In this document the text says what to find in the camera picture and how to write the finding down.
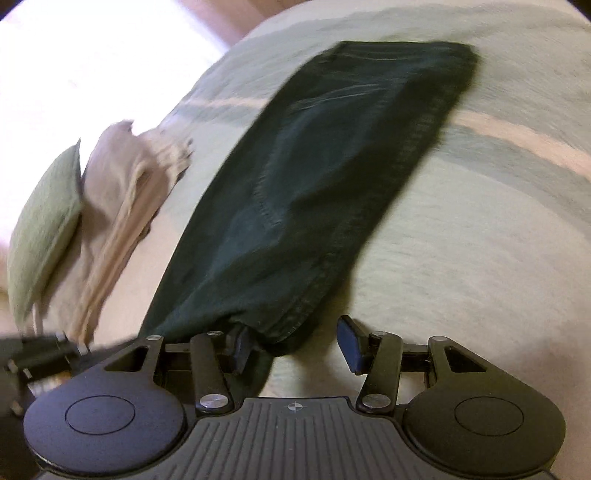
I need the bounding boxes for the green pillow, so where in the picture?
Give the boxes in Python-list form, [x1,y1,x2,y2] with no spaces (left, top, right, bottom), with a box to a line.
[7,138,85,326]

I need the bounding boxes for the dark grey jeans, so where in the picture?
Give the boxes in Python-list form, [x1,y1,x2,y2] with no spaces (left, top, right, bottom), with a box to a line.
[141,41,480,398]

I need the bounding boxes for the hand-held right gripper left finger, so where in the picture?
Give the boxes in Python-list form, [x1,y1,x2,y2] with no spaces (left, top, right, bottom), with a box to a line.
[104,324,254,415]

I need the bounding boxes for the pink curtain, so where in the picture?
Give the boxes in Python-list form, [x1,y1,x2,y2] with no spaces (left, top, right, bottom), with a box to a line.
[178,0,287,48]

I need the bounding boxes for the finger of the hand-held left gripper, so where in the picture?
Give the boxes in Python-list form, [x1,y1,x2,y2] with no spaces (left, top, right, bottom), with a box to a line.
[0,330,91,376]

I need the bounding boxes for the folded pink cloth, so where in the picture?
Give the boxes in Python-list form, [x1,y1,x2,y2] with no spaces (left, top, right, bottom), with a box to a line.
[28,120,195,347]

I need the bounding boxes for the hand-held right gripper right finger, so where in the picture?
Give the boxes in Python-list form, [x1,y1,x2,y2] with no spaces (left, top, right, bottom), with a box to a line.
[336,315,489,415]

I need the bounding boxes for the striped pink grey blanket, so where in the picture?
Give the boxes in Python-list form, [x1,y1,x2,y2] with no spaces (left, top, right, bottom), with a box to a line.
[124,0,591,402]

